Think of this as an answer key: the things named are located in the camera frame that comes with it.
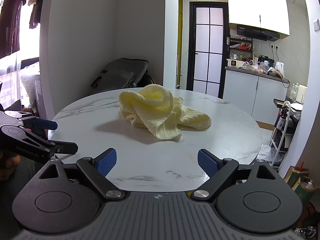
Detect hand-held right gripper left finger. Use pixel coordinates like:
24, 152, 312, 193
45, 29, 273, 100
39, 148, 125, 202

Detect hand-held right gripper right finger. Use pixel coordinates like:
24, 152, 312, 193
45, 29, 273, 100
191, 149, 279, 202

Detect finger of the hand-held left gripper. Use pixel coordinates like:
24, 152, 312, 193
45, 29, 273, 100
24, 130, 79, 155
0, 109, 58, 130

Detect pale yellow towel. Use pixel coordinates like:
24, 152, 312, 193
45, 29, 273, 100
118, 84, 212, 142

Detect person's left hand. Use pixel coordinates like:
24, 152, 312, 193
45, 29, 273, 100
0, 154, 22, 181

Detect clear plastic bag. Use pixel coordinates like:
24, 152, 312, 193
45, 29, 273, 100
19, 62, 48, 120

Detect white crumpled plastic bag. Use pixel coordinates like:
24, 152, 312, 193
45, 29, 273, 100
257, 144, 283, 166

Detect white base cabinet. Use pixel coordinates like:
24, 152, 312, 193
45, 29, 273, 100
222, 66, 290, 127

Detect white rolling cart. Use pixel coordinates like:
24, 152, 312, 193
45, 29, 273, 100
268, 99, 304, 168

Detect dark wine bottle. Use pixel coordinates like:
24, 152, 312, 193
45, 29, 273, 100
274, 107, 286, 129

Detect grey backpack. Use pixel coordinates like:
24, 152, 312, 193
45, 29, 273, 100
90, 58, 150, 90

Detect black chair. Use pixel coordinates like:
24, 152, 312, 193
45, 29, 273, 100
134, 72, 157, 88

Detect green paper bag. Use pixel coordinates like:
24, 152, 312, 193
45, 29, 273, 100
285, 165, 316, 202

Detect white rice cooker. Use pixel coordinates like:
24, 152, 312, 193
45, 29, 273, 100
227, 58, 246, 69

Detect clear food bags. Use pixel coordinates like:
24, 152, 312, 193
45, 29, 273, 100
240, 60, 285, 78

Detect dark hanging garment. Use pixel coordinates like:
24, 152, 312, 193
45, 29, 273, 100
0, 0, 28, 58
28, 0, 48, 30

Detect black-framed glass door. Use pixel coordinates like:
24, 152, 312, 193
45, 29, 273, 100
186, 1, 229, 99

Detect cream countertop appliance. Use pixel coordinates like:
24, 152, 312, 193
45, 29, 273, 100
296, 84, 307, 105

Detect patterned shoes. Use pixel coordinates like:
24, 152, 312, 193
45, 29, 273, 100
294, 225, 314, 238

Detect black kitchen rack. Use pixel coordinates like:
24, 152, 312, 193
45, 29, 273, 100
229, 36, 253, 60

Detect black range hood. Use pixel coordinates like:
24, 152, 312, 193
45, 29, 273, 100
236, 24, 280, 42

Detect yellow wall strip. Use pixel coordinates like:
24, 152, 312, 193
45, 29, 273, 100
176, 0, 183, 88

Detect white wall cabinet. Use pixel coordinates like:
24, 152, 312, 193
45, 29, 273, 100
226, 0, 290, 36

